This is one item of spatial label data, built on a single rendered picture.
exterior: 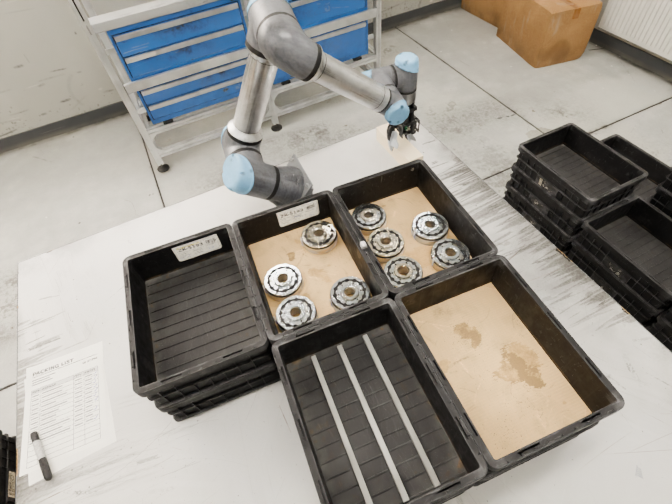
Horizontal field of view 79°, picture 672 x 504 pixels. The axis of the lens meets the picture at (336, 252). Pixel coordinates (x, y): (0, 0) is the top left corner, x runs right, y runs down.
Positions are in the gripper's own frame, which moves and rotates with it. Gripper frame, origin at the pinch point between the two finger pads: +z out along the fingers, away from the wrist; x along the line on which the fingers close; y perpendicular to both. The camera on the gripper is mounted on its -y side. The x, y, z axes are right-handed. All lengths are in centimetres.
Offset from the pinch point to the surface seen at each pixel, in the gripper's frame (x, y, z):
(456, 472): -50, 103, -9
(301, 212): -51, 27, -15
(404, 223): -24.1, 41.6, -8.8
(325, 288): -55, 51, -9
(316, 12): 29, -141, 7
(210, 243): -78, 25, -15
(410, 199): -17.2, 34.1, -8.8
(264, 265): -67, 35, -9
